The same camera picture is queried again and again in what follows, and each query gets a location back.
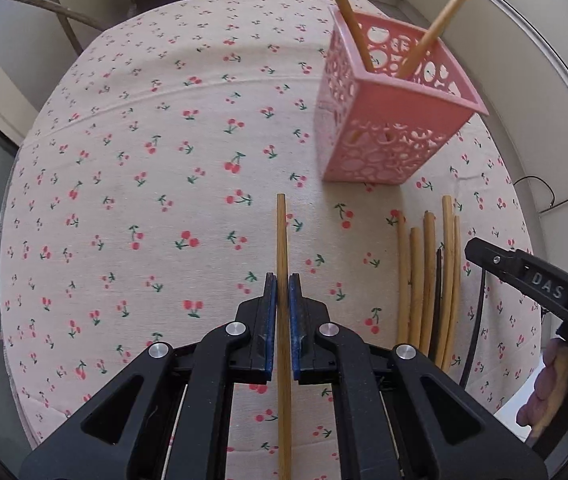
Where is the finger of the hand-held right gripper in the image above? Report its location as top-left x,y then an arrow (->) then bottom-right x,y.
465,237 -> 568,326

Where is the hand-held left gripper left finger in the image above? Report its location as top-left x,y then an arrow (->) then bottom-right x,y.
19,272 -> 279,480

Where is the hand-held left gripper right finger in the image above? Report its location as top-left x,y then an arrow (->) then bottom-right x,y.
288,272 -> 550,480

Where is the black chopstick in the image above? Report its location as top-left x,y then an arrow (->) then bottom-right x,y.
461,280 -> 487,388
431,247 -> 445,356

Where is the bamboo chopstick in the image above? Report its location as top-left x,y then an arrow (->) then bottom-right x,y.
396,210 -> 409,345
277,193 -> 293,480
314,0 -> 376,73
395,0 -> 493,81
408,227 -> 424,348
438,195 -> 455,371

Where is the pink perforated plastic basket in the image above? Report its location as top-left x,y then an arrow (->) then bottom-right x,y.
315,6 -> 490,187

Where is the person's right hand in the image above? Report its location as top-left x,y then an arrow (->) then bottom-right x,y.
515,338 -> 568,427

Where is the cherry print tablecloth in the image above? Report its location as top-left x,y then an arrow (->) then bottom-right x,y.
0,0 -> 535,480

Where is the metal tube rack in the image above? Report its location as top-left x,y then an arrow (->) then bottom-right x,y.
0,0 -> 110,56

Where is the black cable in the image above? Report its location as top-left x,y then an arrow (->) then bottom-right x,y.
513,175 -> 568,213

